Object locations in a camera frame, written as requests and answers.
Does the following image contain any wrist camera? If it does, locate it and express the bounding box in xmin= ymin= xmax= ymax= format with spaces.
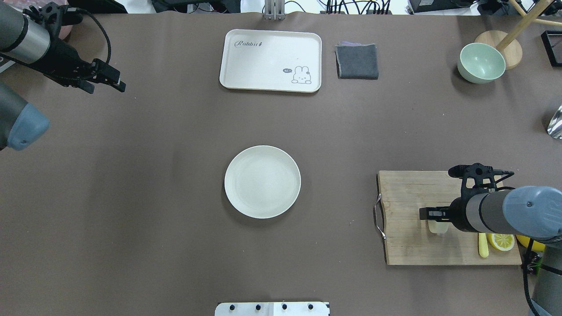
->
xmin=447 ymin=163 xmax=514 ymax=201
xmin=22 ymin=2 xmax=83 ymax=38

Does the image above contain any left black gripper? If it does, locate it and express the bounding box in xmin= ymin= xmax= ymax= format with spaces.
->
xmin=42 ymin=39 xmax=126 ymax=94

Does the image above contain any round cream plate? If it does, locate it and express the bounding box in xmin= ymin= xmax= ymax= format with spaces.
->
xmin=223 ymin=145 xmax=302 ymax=219

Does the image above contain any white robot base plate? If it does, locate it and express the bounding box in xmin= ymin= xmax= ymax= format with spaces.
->
xmin=214 ymin=301 xmax=331 ymax=316

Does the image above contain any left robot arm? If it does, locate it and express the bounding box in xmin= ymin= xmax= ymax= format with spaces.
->
xmin=0 ymin=2 xmax=126 ymax=151

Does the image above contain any bamboo cutting board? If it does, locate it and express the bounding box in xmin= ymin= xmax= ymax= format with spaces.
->
xmin=378 ymin=170 xmax=522 ymax=266

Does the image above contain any pink bowl of ice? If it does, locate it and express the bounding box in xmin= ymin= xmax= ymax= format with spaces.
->
xmin=22 ymin=0 xmax=72 ymax=40

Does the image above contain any aluminium frame post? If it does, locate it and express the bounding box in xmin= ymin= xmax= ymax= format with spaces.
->
xmin=263 ymin=0 xmax=286 ymax=21

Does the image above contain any mint green bowl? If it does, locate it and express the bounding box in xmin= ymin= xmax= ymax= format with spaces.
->
xmin=456 ymin=43 xmax=507 ymax=84

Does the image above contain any lower lemon slice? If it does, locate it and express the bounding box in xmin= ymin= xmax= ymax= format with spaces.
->
xmin=486 ymin=233 xmax=516 ymax=251

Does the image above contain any cream rabbit serving tray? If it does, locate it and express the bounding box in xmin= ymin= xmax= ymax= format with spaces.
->
xmin=219 ymin=29 xmax=322 ymax=93

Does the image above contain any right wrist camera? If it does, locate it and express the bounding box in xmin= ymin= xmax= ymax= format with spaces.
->
xmin=447 ymin=163 xmax=514 ymax=201

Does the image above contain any green lime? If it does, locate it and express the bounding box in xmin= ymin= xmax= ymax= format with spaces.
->
xmin=527 ymin=252 xmax=542 ymax=276

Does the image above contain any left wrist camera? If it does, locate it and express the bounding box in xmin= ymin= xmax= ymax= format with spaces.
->
xmin=22 ymin=2 xmax=83 ymax=38

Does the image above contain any black picture frame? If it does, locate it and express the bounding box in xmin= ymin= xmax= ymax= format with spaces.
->
xmin=540 ymin=30 xmax=562 ymax=67

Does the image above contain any yellow plastic knife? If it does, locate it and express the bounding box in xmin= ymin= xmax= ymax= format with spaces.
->
xmin=477 ymin=233 xmax=489 ymax=259

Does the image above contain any white steamed bun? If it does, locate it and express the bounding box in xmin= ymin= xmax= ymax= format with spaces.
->
xmin=427 ymin=220 xmax=449 ymax=235

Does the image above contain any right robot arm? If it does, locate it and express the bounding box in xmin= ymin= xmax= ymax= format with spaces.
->
xmin=419 ymin=186 xmax=562 ymax=316

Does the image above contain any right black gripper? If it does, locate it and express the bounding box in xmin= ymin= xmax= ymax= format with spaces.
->
xmin=419 ymin=197 xmax=470 ymax=232

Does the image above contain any lower whole lemon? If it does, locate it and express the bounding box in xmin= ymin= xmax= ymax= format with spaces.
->
xmin=516 ymin=235 xmax=547 ymax=252

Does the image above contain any dark grey folded cloth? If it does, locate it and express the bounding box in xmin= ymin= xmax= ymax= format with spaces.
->
xmin=335 ymin=42 xmax=379 ymax=80

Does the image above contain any wooden mug tree stand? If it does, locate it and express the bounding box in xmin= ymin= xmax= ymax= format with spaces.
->
xmin=474 ymin=0 xmax=561 ymax=70

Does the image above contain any silver metal scoop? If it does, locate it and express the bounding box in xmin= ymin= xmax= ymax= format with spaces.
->
xmin=546 ymin=105 xmax=562 ymax=140

